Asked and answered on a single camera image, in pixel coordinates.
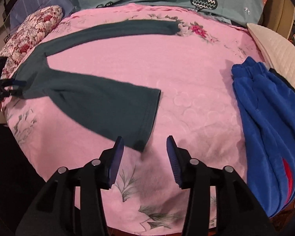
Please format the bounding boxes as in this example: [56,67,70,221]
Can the dark green pants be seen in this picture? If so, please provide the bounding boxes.
[13,20,179,151]

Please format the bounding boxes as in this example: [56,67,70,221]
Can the pink floral bedsheet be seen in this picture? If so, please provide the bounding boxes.
[3,4,263,235]

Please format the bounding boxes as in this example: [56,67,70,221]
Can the red floral pillow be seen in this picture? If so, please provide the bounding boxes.
[0,5,63,79]

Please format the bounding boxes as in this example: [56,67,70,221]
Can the blue pants with red stripe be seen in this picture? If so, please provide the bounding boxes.
[231,57,295,217]

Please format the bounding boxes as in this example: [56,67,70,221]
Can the purple striped quilt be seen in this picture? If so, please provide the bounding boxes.
[9,0,73,29]

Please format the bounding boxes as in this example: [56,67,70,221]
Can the cream quilted pillow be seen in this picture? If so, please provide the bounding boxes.
[247,23,295,89]

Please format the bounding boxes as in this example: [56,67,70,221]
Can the wooden display cabinet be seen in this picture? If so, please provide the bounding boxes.
[260,0,295,50]

